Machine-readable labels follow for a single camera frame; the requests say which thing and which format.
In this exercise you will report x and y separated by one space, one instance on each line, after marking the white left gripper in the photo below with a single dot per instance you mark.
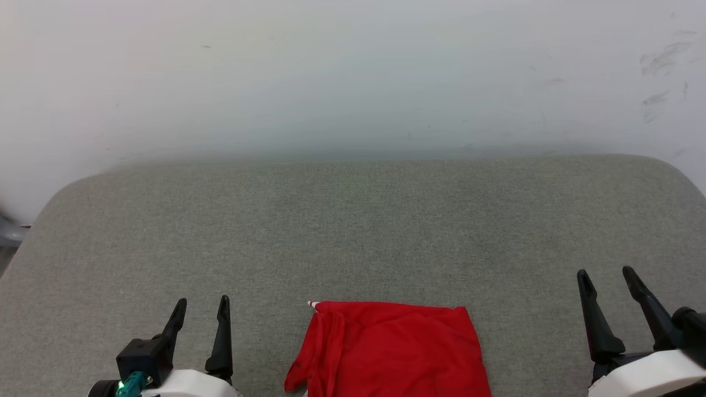
193 386

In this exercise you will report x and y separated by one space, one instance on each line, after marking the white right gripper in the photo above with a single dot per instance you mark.
645 377

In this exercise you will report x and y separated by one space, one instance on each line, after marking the red shirt with white sleeves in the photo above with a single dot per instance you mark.
391 353

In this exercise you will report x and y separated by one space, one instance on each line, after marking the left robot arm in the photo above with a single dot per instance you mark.
102 389

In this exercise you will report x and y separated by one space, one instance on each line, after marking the beige fabric panel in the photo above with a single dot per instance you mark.
353 231

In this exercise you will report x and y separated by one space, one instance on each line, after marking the grey object beside sofa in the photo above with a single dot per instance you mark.
10 231

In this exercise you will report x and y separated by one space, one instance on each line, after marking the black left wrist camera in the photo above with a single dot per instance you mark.
144 358

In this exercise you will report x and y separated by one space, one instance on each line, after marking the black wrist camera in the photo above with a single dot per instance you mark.
694 331
144 358

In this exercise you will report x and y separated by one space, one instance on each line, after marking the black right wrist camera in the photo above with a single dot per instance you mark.
694 331

